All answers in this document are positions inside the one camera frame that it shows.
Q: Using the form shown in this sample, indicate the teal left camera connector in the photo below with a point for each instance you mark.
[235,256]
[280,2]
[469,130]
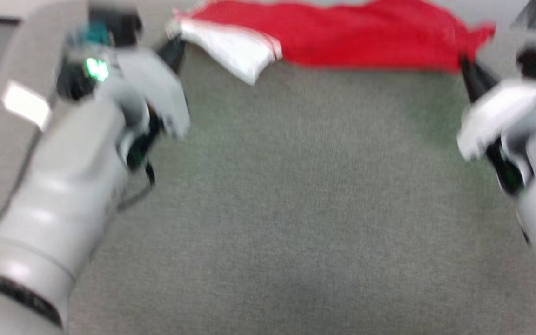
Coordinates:
[91,35]

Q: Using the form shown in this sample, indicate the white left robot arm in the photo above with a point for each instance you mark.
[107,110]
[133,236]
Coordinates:
[49,223]

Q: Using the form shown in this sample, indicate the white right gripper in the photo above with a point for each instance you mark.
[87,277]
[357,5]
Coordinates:
[505,111]

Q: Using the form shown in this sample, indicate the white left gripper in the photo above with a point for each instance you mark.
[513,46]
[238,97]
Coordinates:
[156,88]

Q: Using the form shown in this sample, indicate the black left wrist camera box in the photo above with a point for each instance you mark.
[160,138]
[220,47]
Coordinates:
[114,28]

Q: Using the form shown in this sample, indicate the red and white jersey shirt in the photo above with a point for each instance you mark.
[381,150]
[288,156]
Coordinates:
[365,42]

